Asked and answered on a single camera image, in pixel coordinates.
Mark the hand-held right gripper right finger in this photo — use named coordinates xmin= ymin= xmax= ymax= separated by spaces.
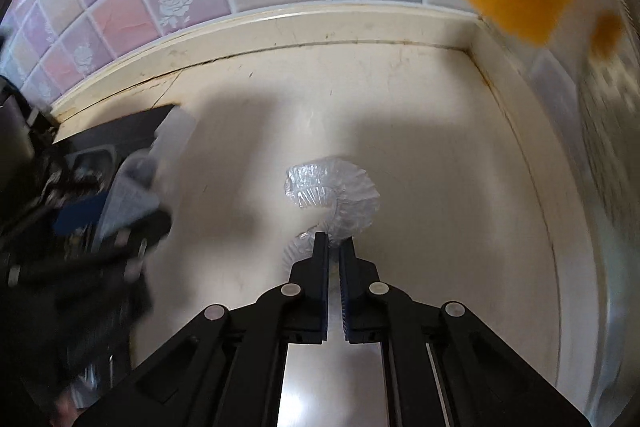
xmin=340 ymin=237 xmax=589 ymax=427

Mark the white milk carton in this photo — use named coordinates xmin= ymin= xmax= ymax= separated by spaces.
xmin=95 ymin=107 xmax=197 ymax=249

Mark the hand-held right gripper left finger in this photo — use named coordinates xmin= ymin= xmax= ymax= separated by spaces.
xmin=77 ymin=231 xmax=331 ymax=427

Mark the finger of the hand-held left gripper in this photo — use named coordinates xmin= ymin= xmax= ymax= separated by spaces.
xmin=0 ymin=194 xmax=109 ymax=259
xmin=10 ymin=206 xmax=174 ymax=289

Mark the clear crinkled plastic packaging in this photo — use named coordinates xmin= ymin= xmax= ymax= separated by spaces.
xmin=283 ymin=154 xmax=382 ymax=269

